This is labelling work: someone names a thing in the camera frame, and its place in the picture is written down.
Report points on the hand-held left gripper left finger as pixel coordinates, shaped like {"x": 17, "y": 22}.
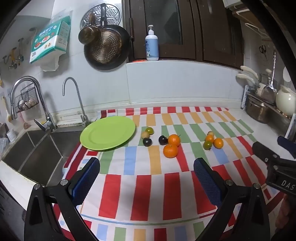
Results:
{"x": 85, "y": 180}

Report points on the steel utensil holder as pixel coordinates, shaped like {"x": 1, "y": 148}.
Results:
{"x": 263, "y": 80}

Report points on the cream ceramic jar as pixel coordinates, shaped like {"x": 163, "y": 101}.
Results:
{"x": 285, "y": 100}

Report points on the thin gooseneck faucet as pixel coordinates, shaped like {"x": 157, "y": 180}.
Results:
{"x": 81, "y": 104}

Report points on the large chrome kitchen faucet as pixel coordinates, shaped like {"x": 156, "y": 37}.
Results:
{"x": 44, "y": 115}

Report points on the steel spatula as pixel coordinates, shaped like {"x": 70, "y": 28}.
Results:
{"x": 269, "y": 92}

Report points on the dark purple fruit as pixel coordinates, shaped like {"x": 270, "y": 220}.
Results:
{"x": 162, "y": 140}
{"x": 147, "y": 142}

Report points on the small copper saucepan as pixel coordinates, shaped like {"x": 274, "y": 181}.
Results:
{"x": 89, "y": 35}

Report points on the steel steamer rack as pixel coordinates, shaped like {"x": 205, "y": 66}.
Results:
{"x": 113, "y": 14}

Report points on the person's right hand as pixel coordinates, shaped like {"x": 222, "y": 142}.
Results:
{"x": 288, "y": 213}

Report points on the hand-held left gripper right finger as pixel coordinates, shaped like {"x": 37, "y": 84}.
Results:
{"x": 207, "y": 183}

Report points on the stainless steel sink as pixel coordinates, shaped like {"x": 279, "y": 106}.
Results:
{"x": 34, "y": 150}

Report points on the small orange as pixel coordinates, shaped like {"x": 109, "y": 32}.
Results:
{"x": 218, "y": 143}
{"x": 209, "y": 138}

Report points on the white pump soap bottle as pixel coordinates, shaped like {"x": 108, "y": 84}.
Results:
{"x": 152, "y": 47}

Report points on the large orange with stem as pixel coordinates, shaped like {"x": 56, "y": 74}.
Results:
{"x": 174, "y": 140}

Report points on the black scissors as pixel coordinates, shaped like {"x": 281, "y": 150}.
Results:
{"x": 263, "y": 49}

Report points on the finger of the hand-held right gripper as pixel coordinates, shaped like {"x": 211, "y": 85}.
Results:
{"x": 288, "y": 144}
{"x": 263, "y": 151}

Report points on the steel dish rack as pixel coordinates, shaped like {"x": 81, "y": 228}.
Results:
{"x": 244, "y": 97}

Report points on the green plate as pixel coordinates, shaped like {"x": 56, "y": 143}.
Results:
{"x": 107, "y": 133}

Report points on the dark wooden window frame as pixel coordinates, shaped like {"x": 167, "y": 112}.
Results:
{"x": 196, "y": 34}

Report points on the black frying pan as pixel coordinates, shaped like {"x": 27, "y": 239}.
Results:
{"x": 126, "y": 48}

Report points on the green citrus fruit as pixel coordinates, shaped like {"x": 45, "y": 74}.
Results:
{"x": 207, "y": 145}
{"x": 149, "y": 130}

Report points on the copper perforated strainer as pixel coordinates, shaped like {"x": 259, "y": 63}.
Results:
{"x": 106, "y": 47}

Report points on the teal paper towel pack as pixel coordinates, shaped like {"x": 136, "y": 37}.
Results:
{"x": 49, "y": 39}

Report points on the stainless steel pot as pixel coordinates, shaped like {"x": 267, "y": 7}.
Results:
{"x": 257, "y": 110}

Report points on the colourful striped tablecloth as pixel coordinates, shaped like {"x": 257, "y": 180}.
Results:
{"x": 161, "y": 185}

